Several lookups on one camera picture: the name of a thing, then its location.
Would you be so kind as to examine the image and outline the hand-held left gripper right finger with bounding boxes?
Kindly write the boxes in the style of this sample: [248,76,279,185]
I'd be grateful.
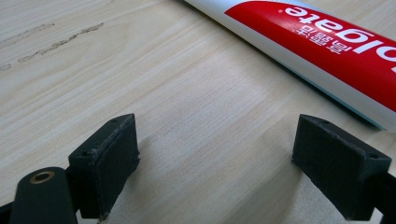
[291,113,392,222]

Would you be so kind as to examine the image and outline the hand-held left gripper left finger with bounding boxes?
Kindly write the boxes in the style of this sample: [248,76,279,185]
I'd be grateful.
[67,113,140,220]

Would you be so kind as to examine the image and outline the red white toothpaste box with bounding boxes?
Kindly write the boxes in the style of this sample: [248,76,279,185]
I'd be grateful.
[181,0,396,133]

